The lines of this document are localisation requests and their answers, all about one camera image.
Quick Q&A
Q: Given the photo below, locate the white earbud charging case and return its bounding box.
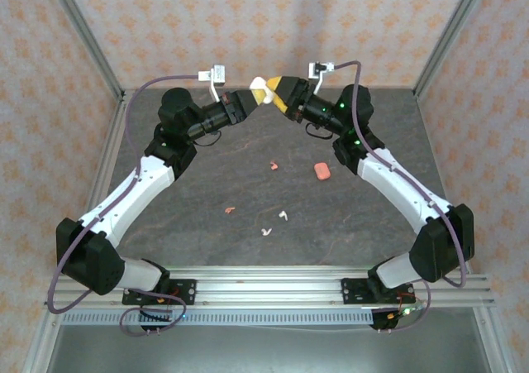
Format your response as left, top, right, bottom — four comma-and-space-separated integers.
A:
248, 76, 274, 104

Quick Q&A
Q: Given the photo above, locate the small circuit board with LED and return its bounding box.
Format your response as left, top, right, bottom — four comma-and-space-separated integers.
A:
386, 300, 427, 321

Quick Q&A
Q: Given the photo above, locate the grey metal panel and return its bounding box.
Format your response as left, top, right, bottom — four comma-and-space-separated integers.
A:
51, 325, 491, 373

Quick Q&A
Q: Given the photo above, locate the thin black right gripper cable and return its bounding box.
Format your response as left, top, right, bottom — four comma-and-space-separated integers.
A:
304, 122, 334, 139

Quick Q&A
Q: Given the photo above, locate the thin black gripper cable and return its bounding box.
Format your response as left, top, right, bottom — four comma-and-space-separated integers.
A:
304, 122, 334, 139
195, 129, 223, 147

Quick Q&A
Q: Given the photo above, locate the white left camera bracket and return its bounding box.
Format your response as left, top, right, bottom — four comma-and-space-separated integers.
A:
207, 73, 221, 103

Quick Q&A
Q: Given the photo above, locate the white camera bracket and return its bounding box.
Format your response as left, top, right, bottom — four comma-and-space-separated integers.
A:
312, 61, 335, 96
207, 73, 221, 103

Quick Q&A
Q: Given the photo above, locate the thin black left gripper cable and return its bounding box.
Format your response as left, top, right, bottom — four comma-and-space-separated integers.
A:
195, 129, 223, 147

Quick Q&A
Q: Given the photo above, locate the white right camera bracket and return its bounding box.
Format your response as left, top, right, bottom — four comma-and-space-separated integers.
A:
312, 61, 335, 96

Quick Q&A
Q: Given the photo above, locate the aluminium table side rail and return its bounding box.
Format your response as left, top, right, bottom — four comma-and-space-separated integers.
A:
412, 93, 522, 373
20, 98, 129, 373

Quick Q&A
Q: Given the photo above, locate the aluminium frame post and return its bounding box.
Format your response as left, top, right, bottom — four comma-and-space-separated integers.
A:
412, 0, 495, 101
43, 0, 127, 103

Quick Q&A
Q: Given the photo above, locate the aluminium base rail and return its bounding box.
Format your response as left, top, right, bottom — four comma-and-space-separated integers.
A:
45, 267, 495, 308

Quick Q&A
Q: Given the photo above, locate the grey slotted cable duct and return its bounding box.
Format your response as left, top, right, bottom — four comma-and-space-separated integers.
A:
61, 308, 375, 328

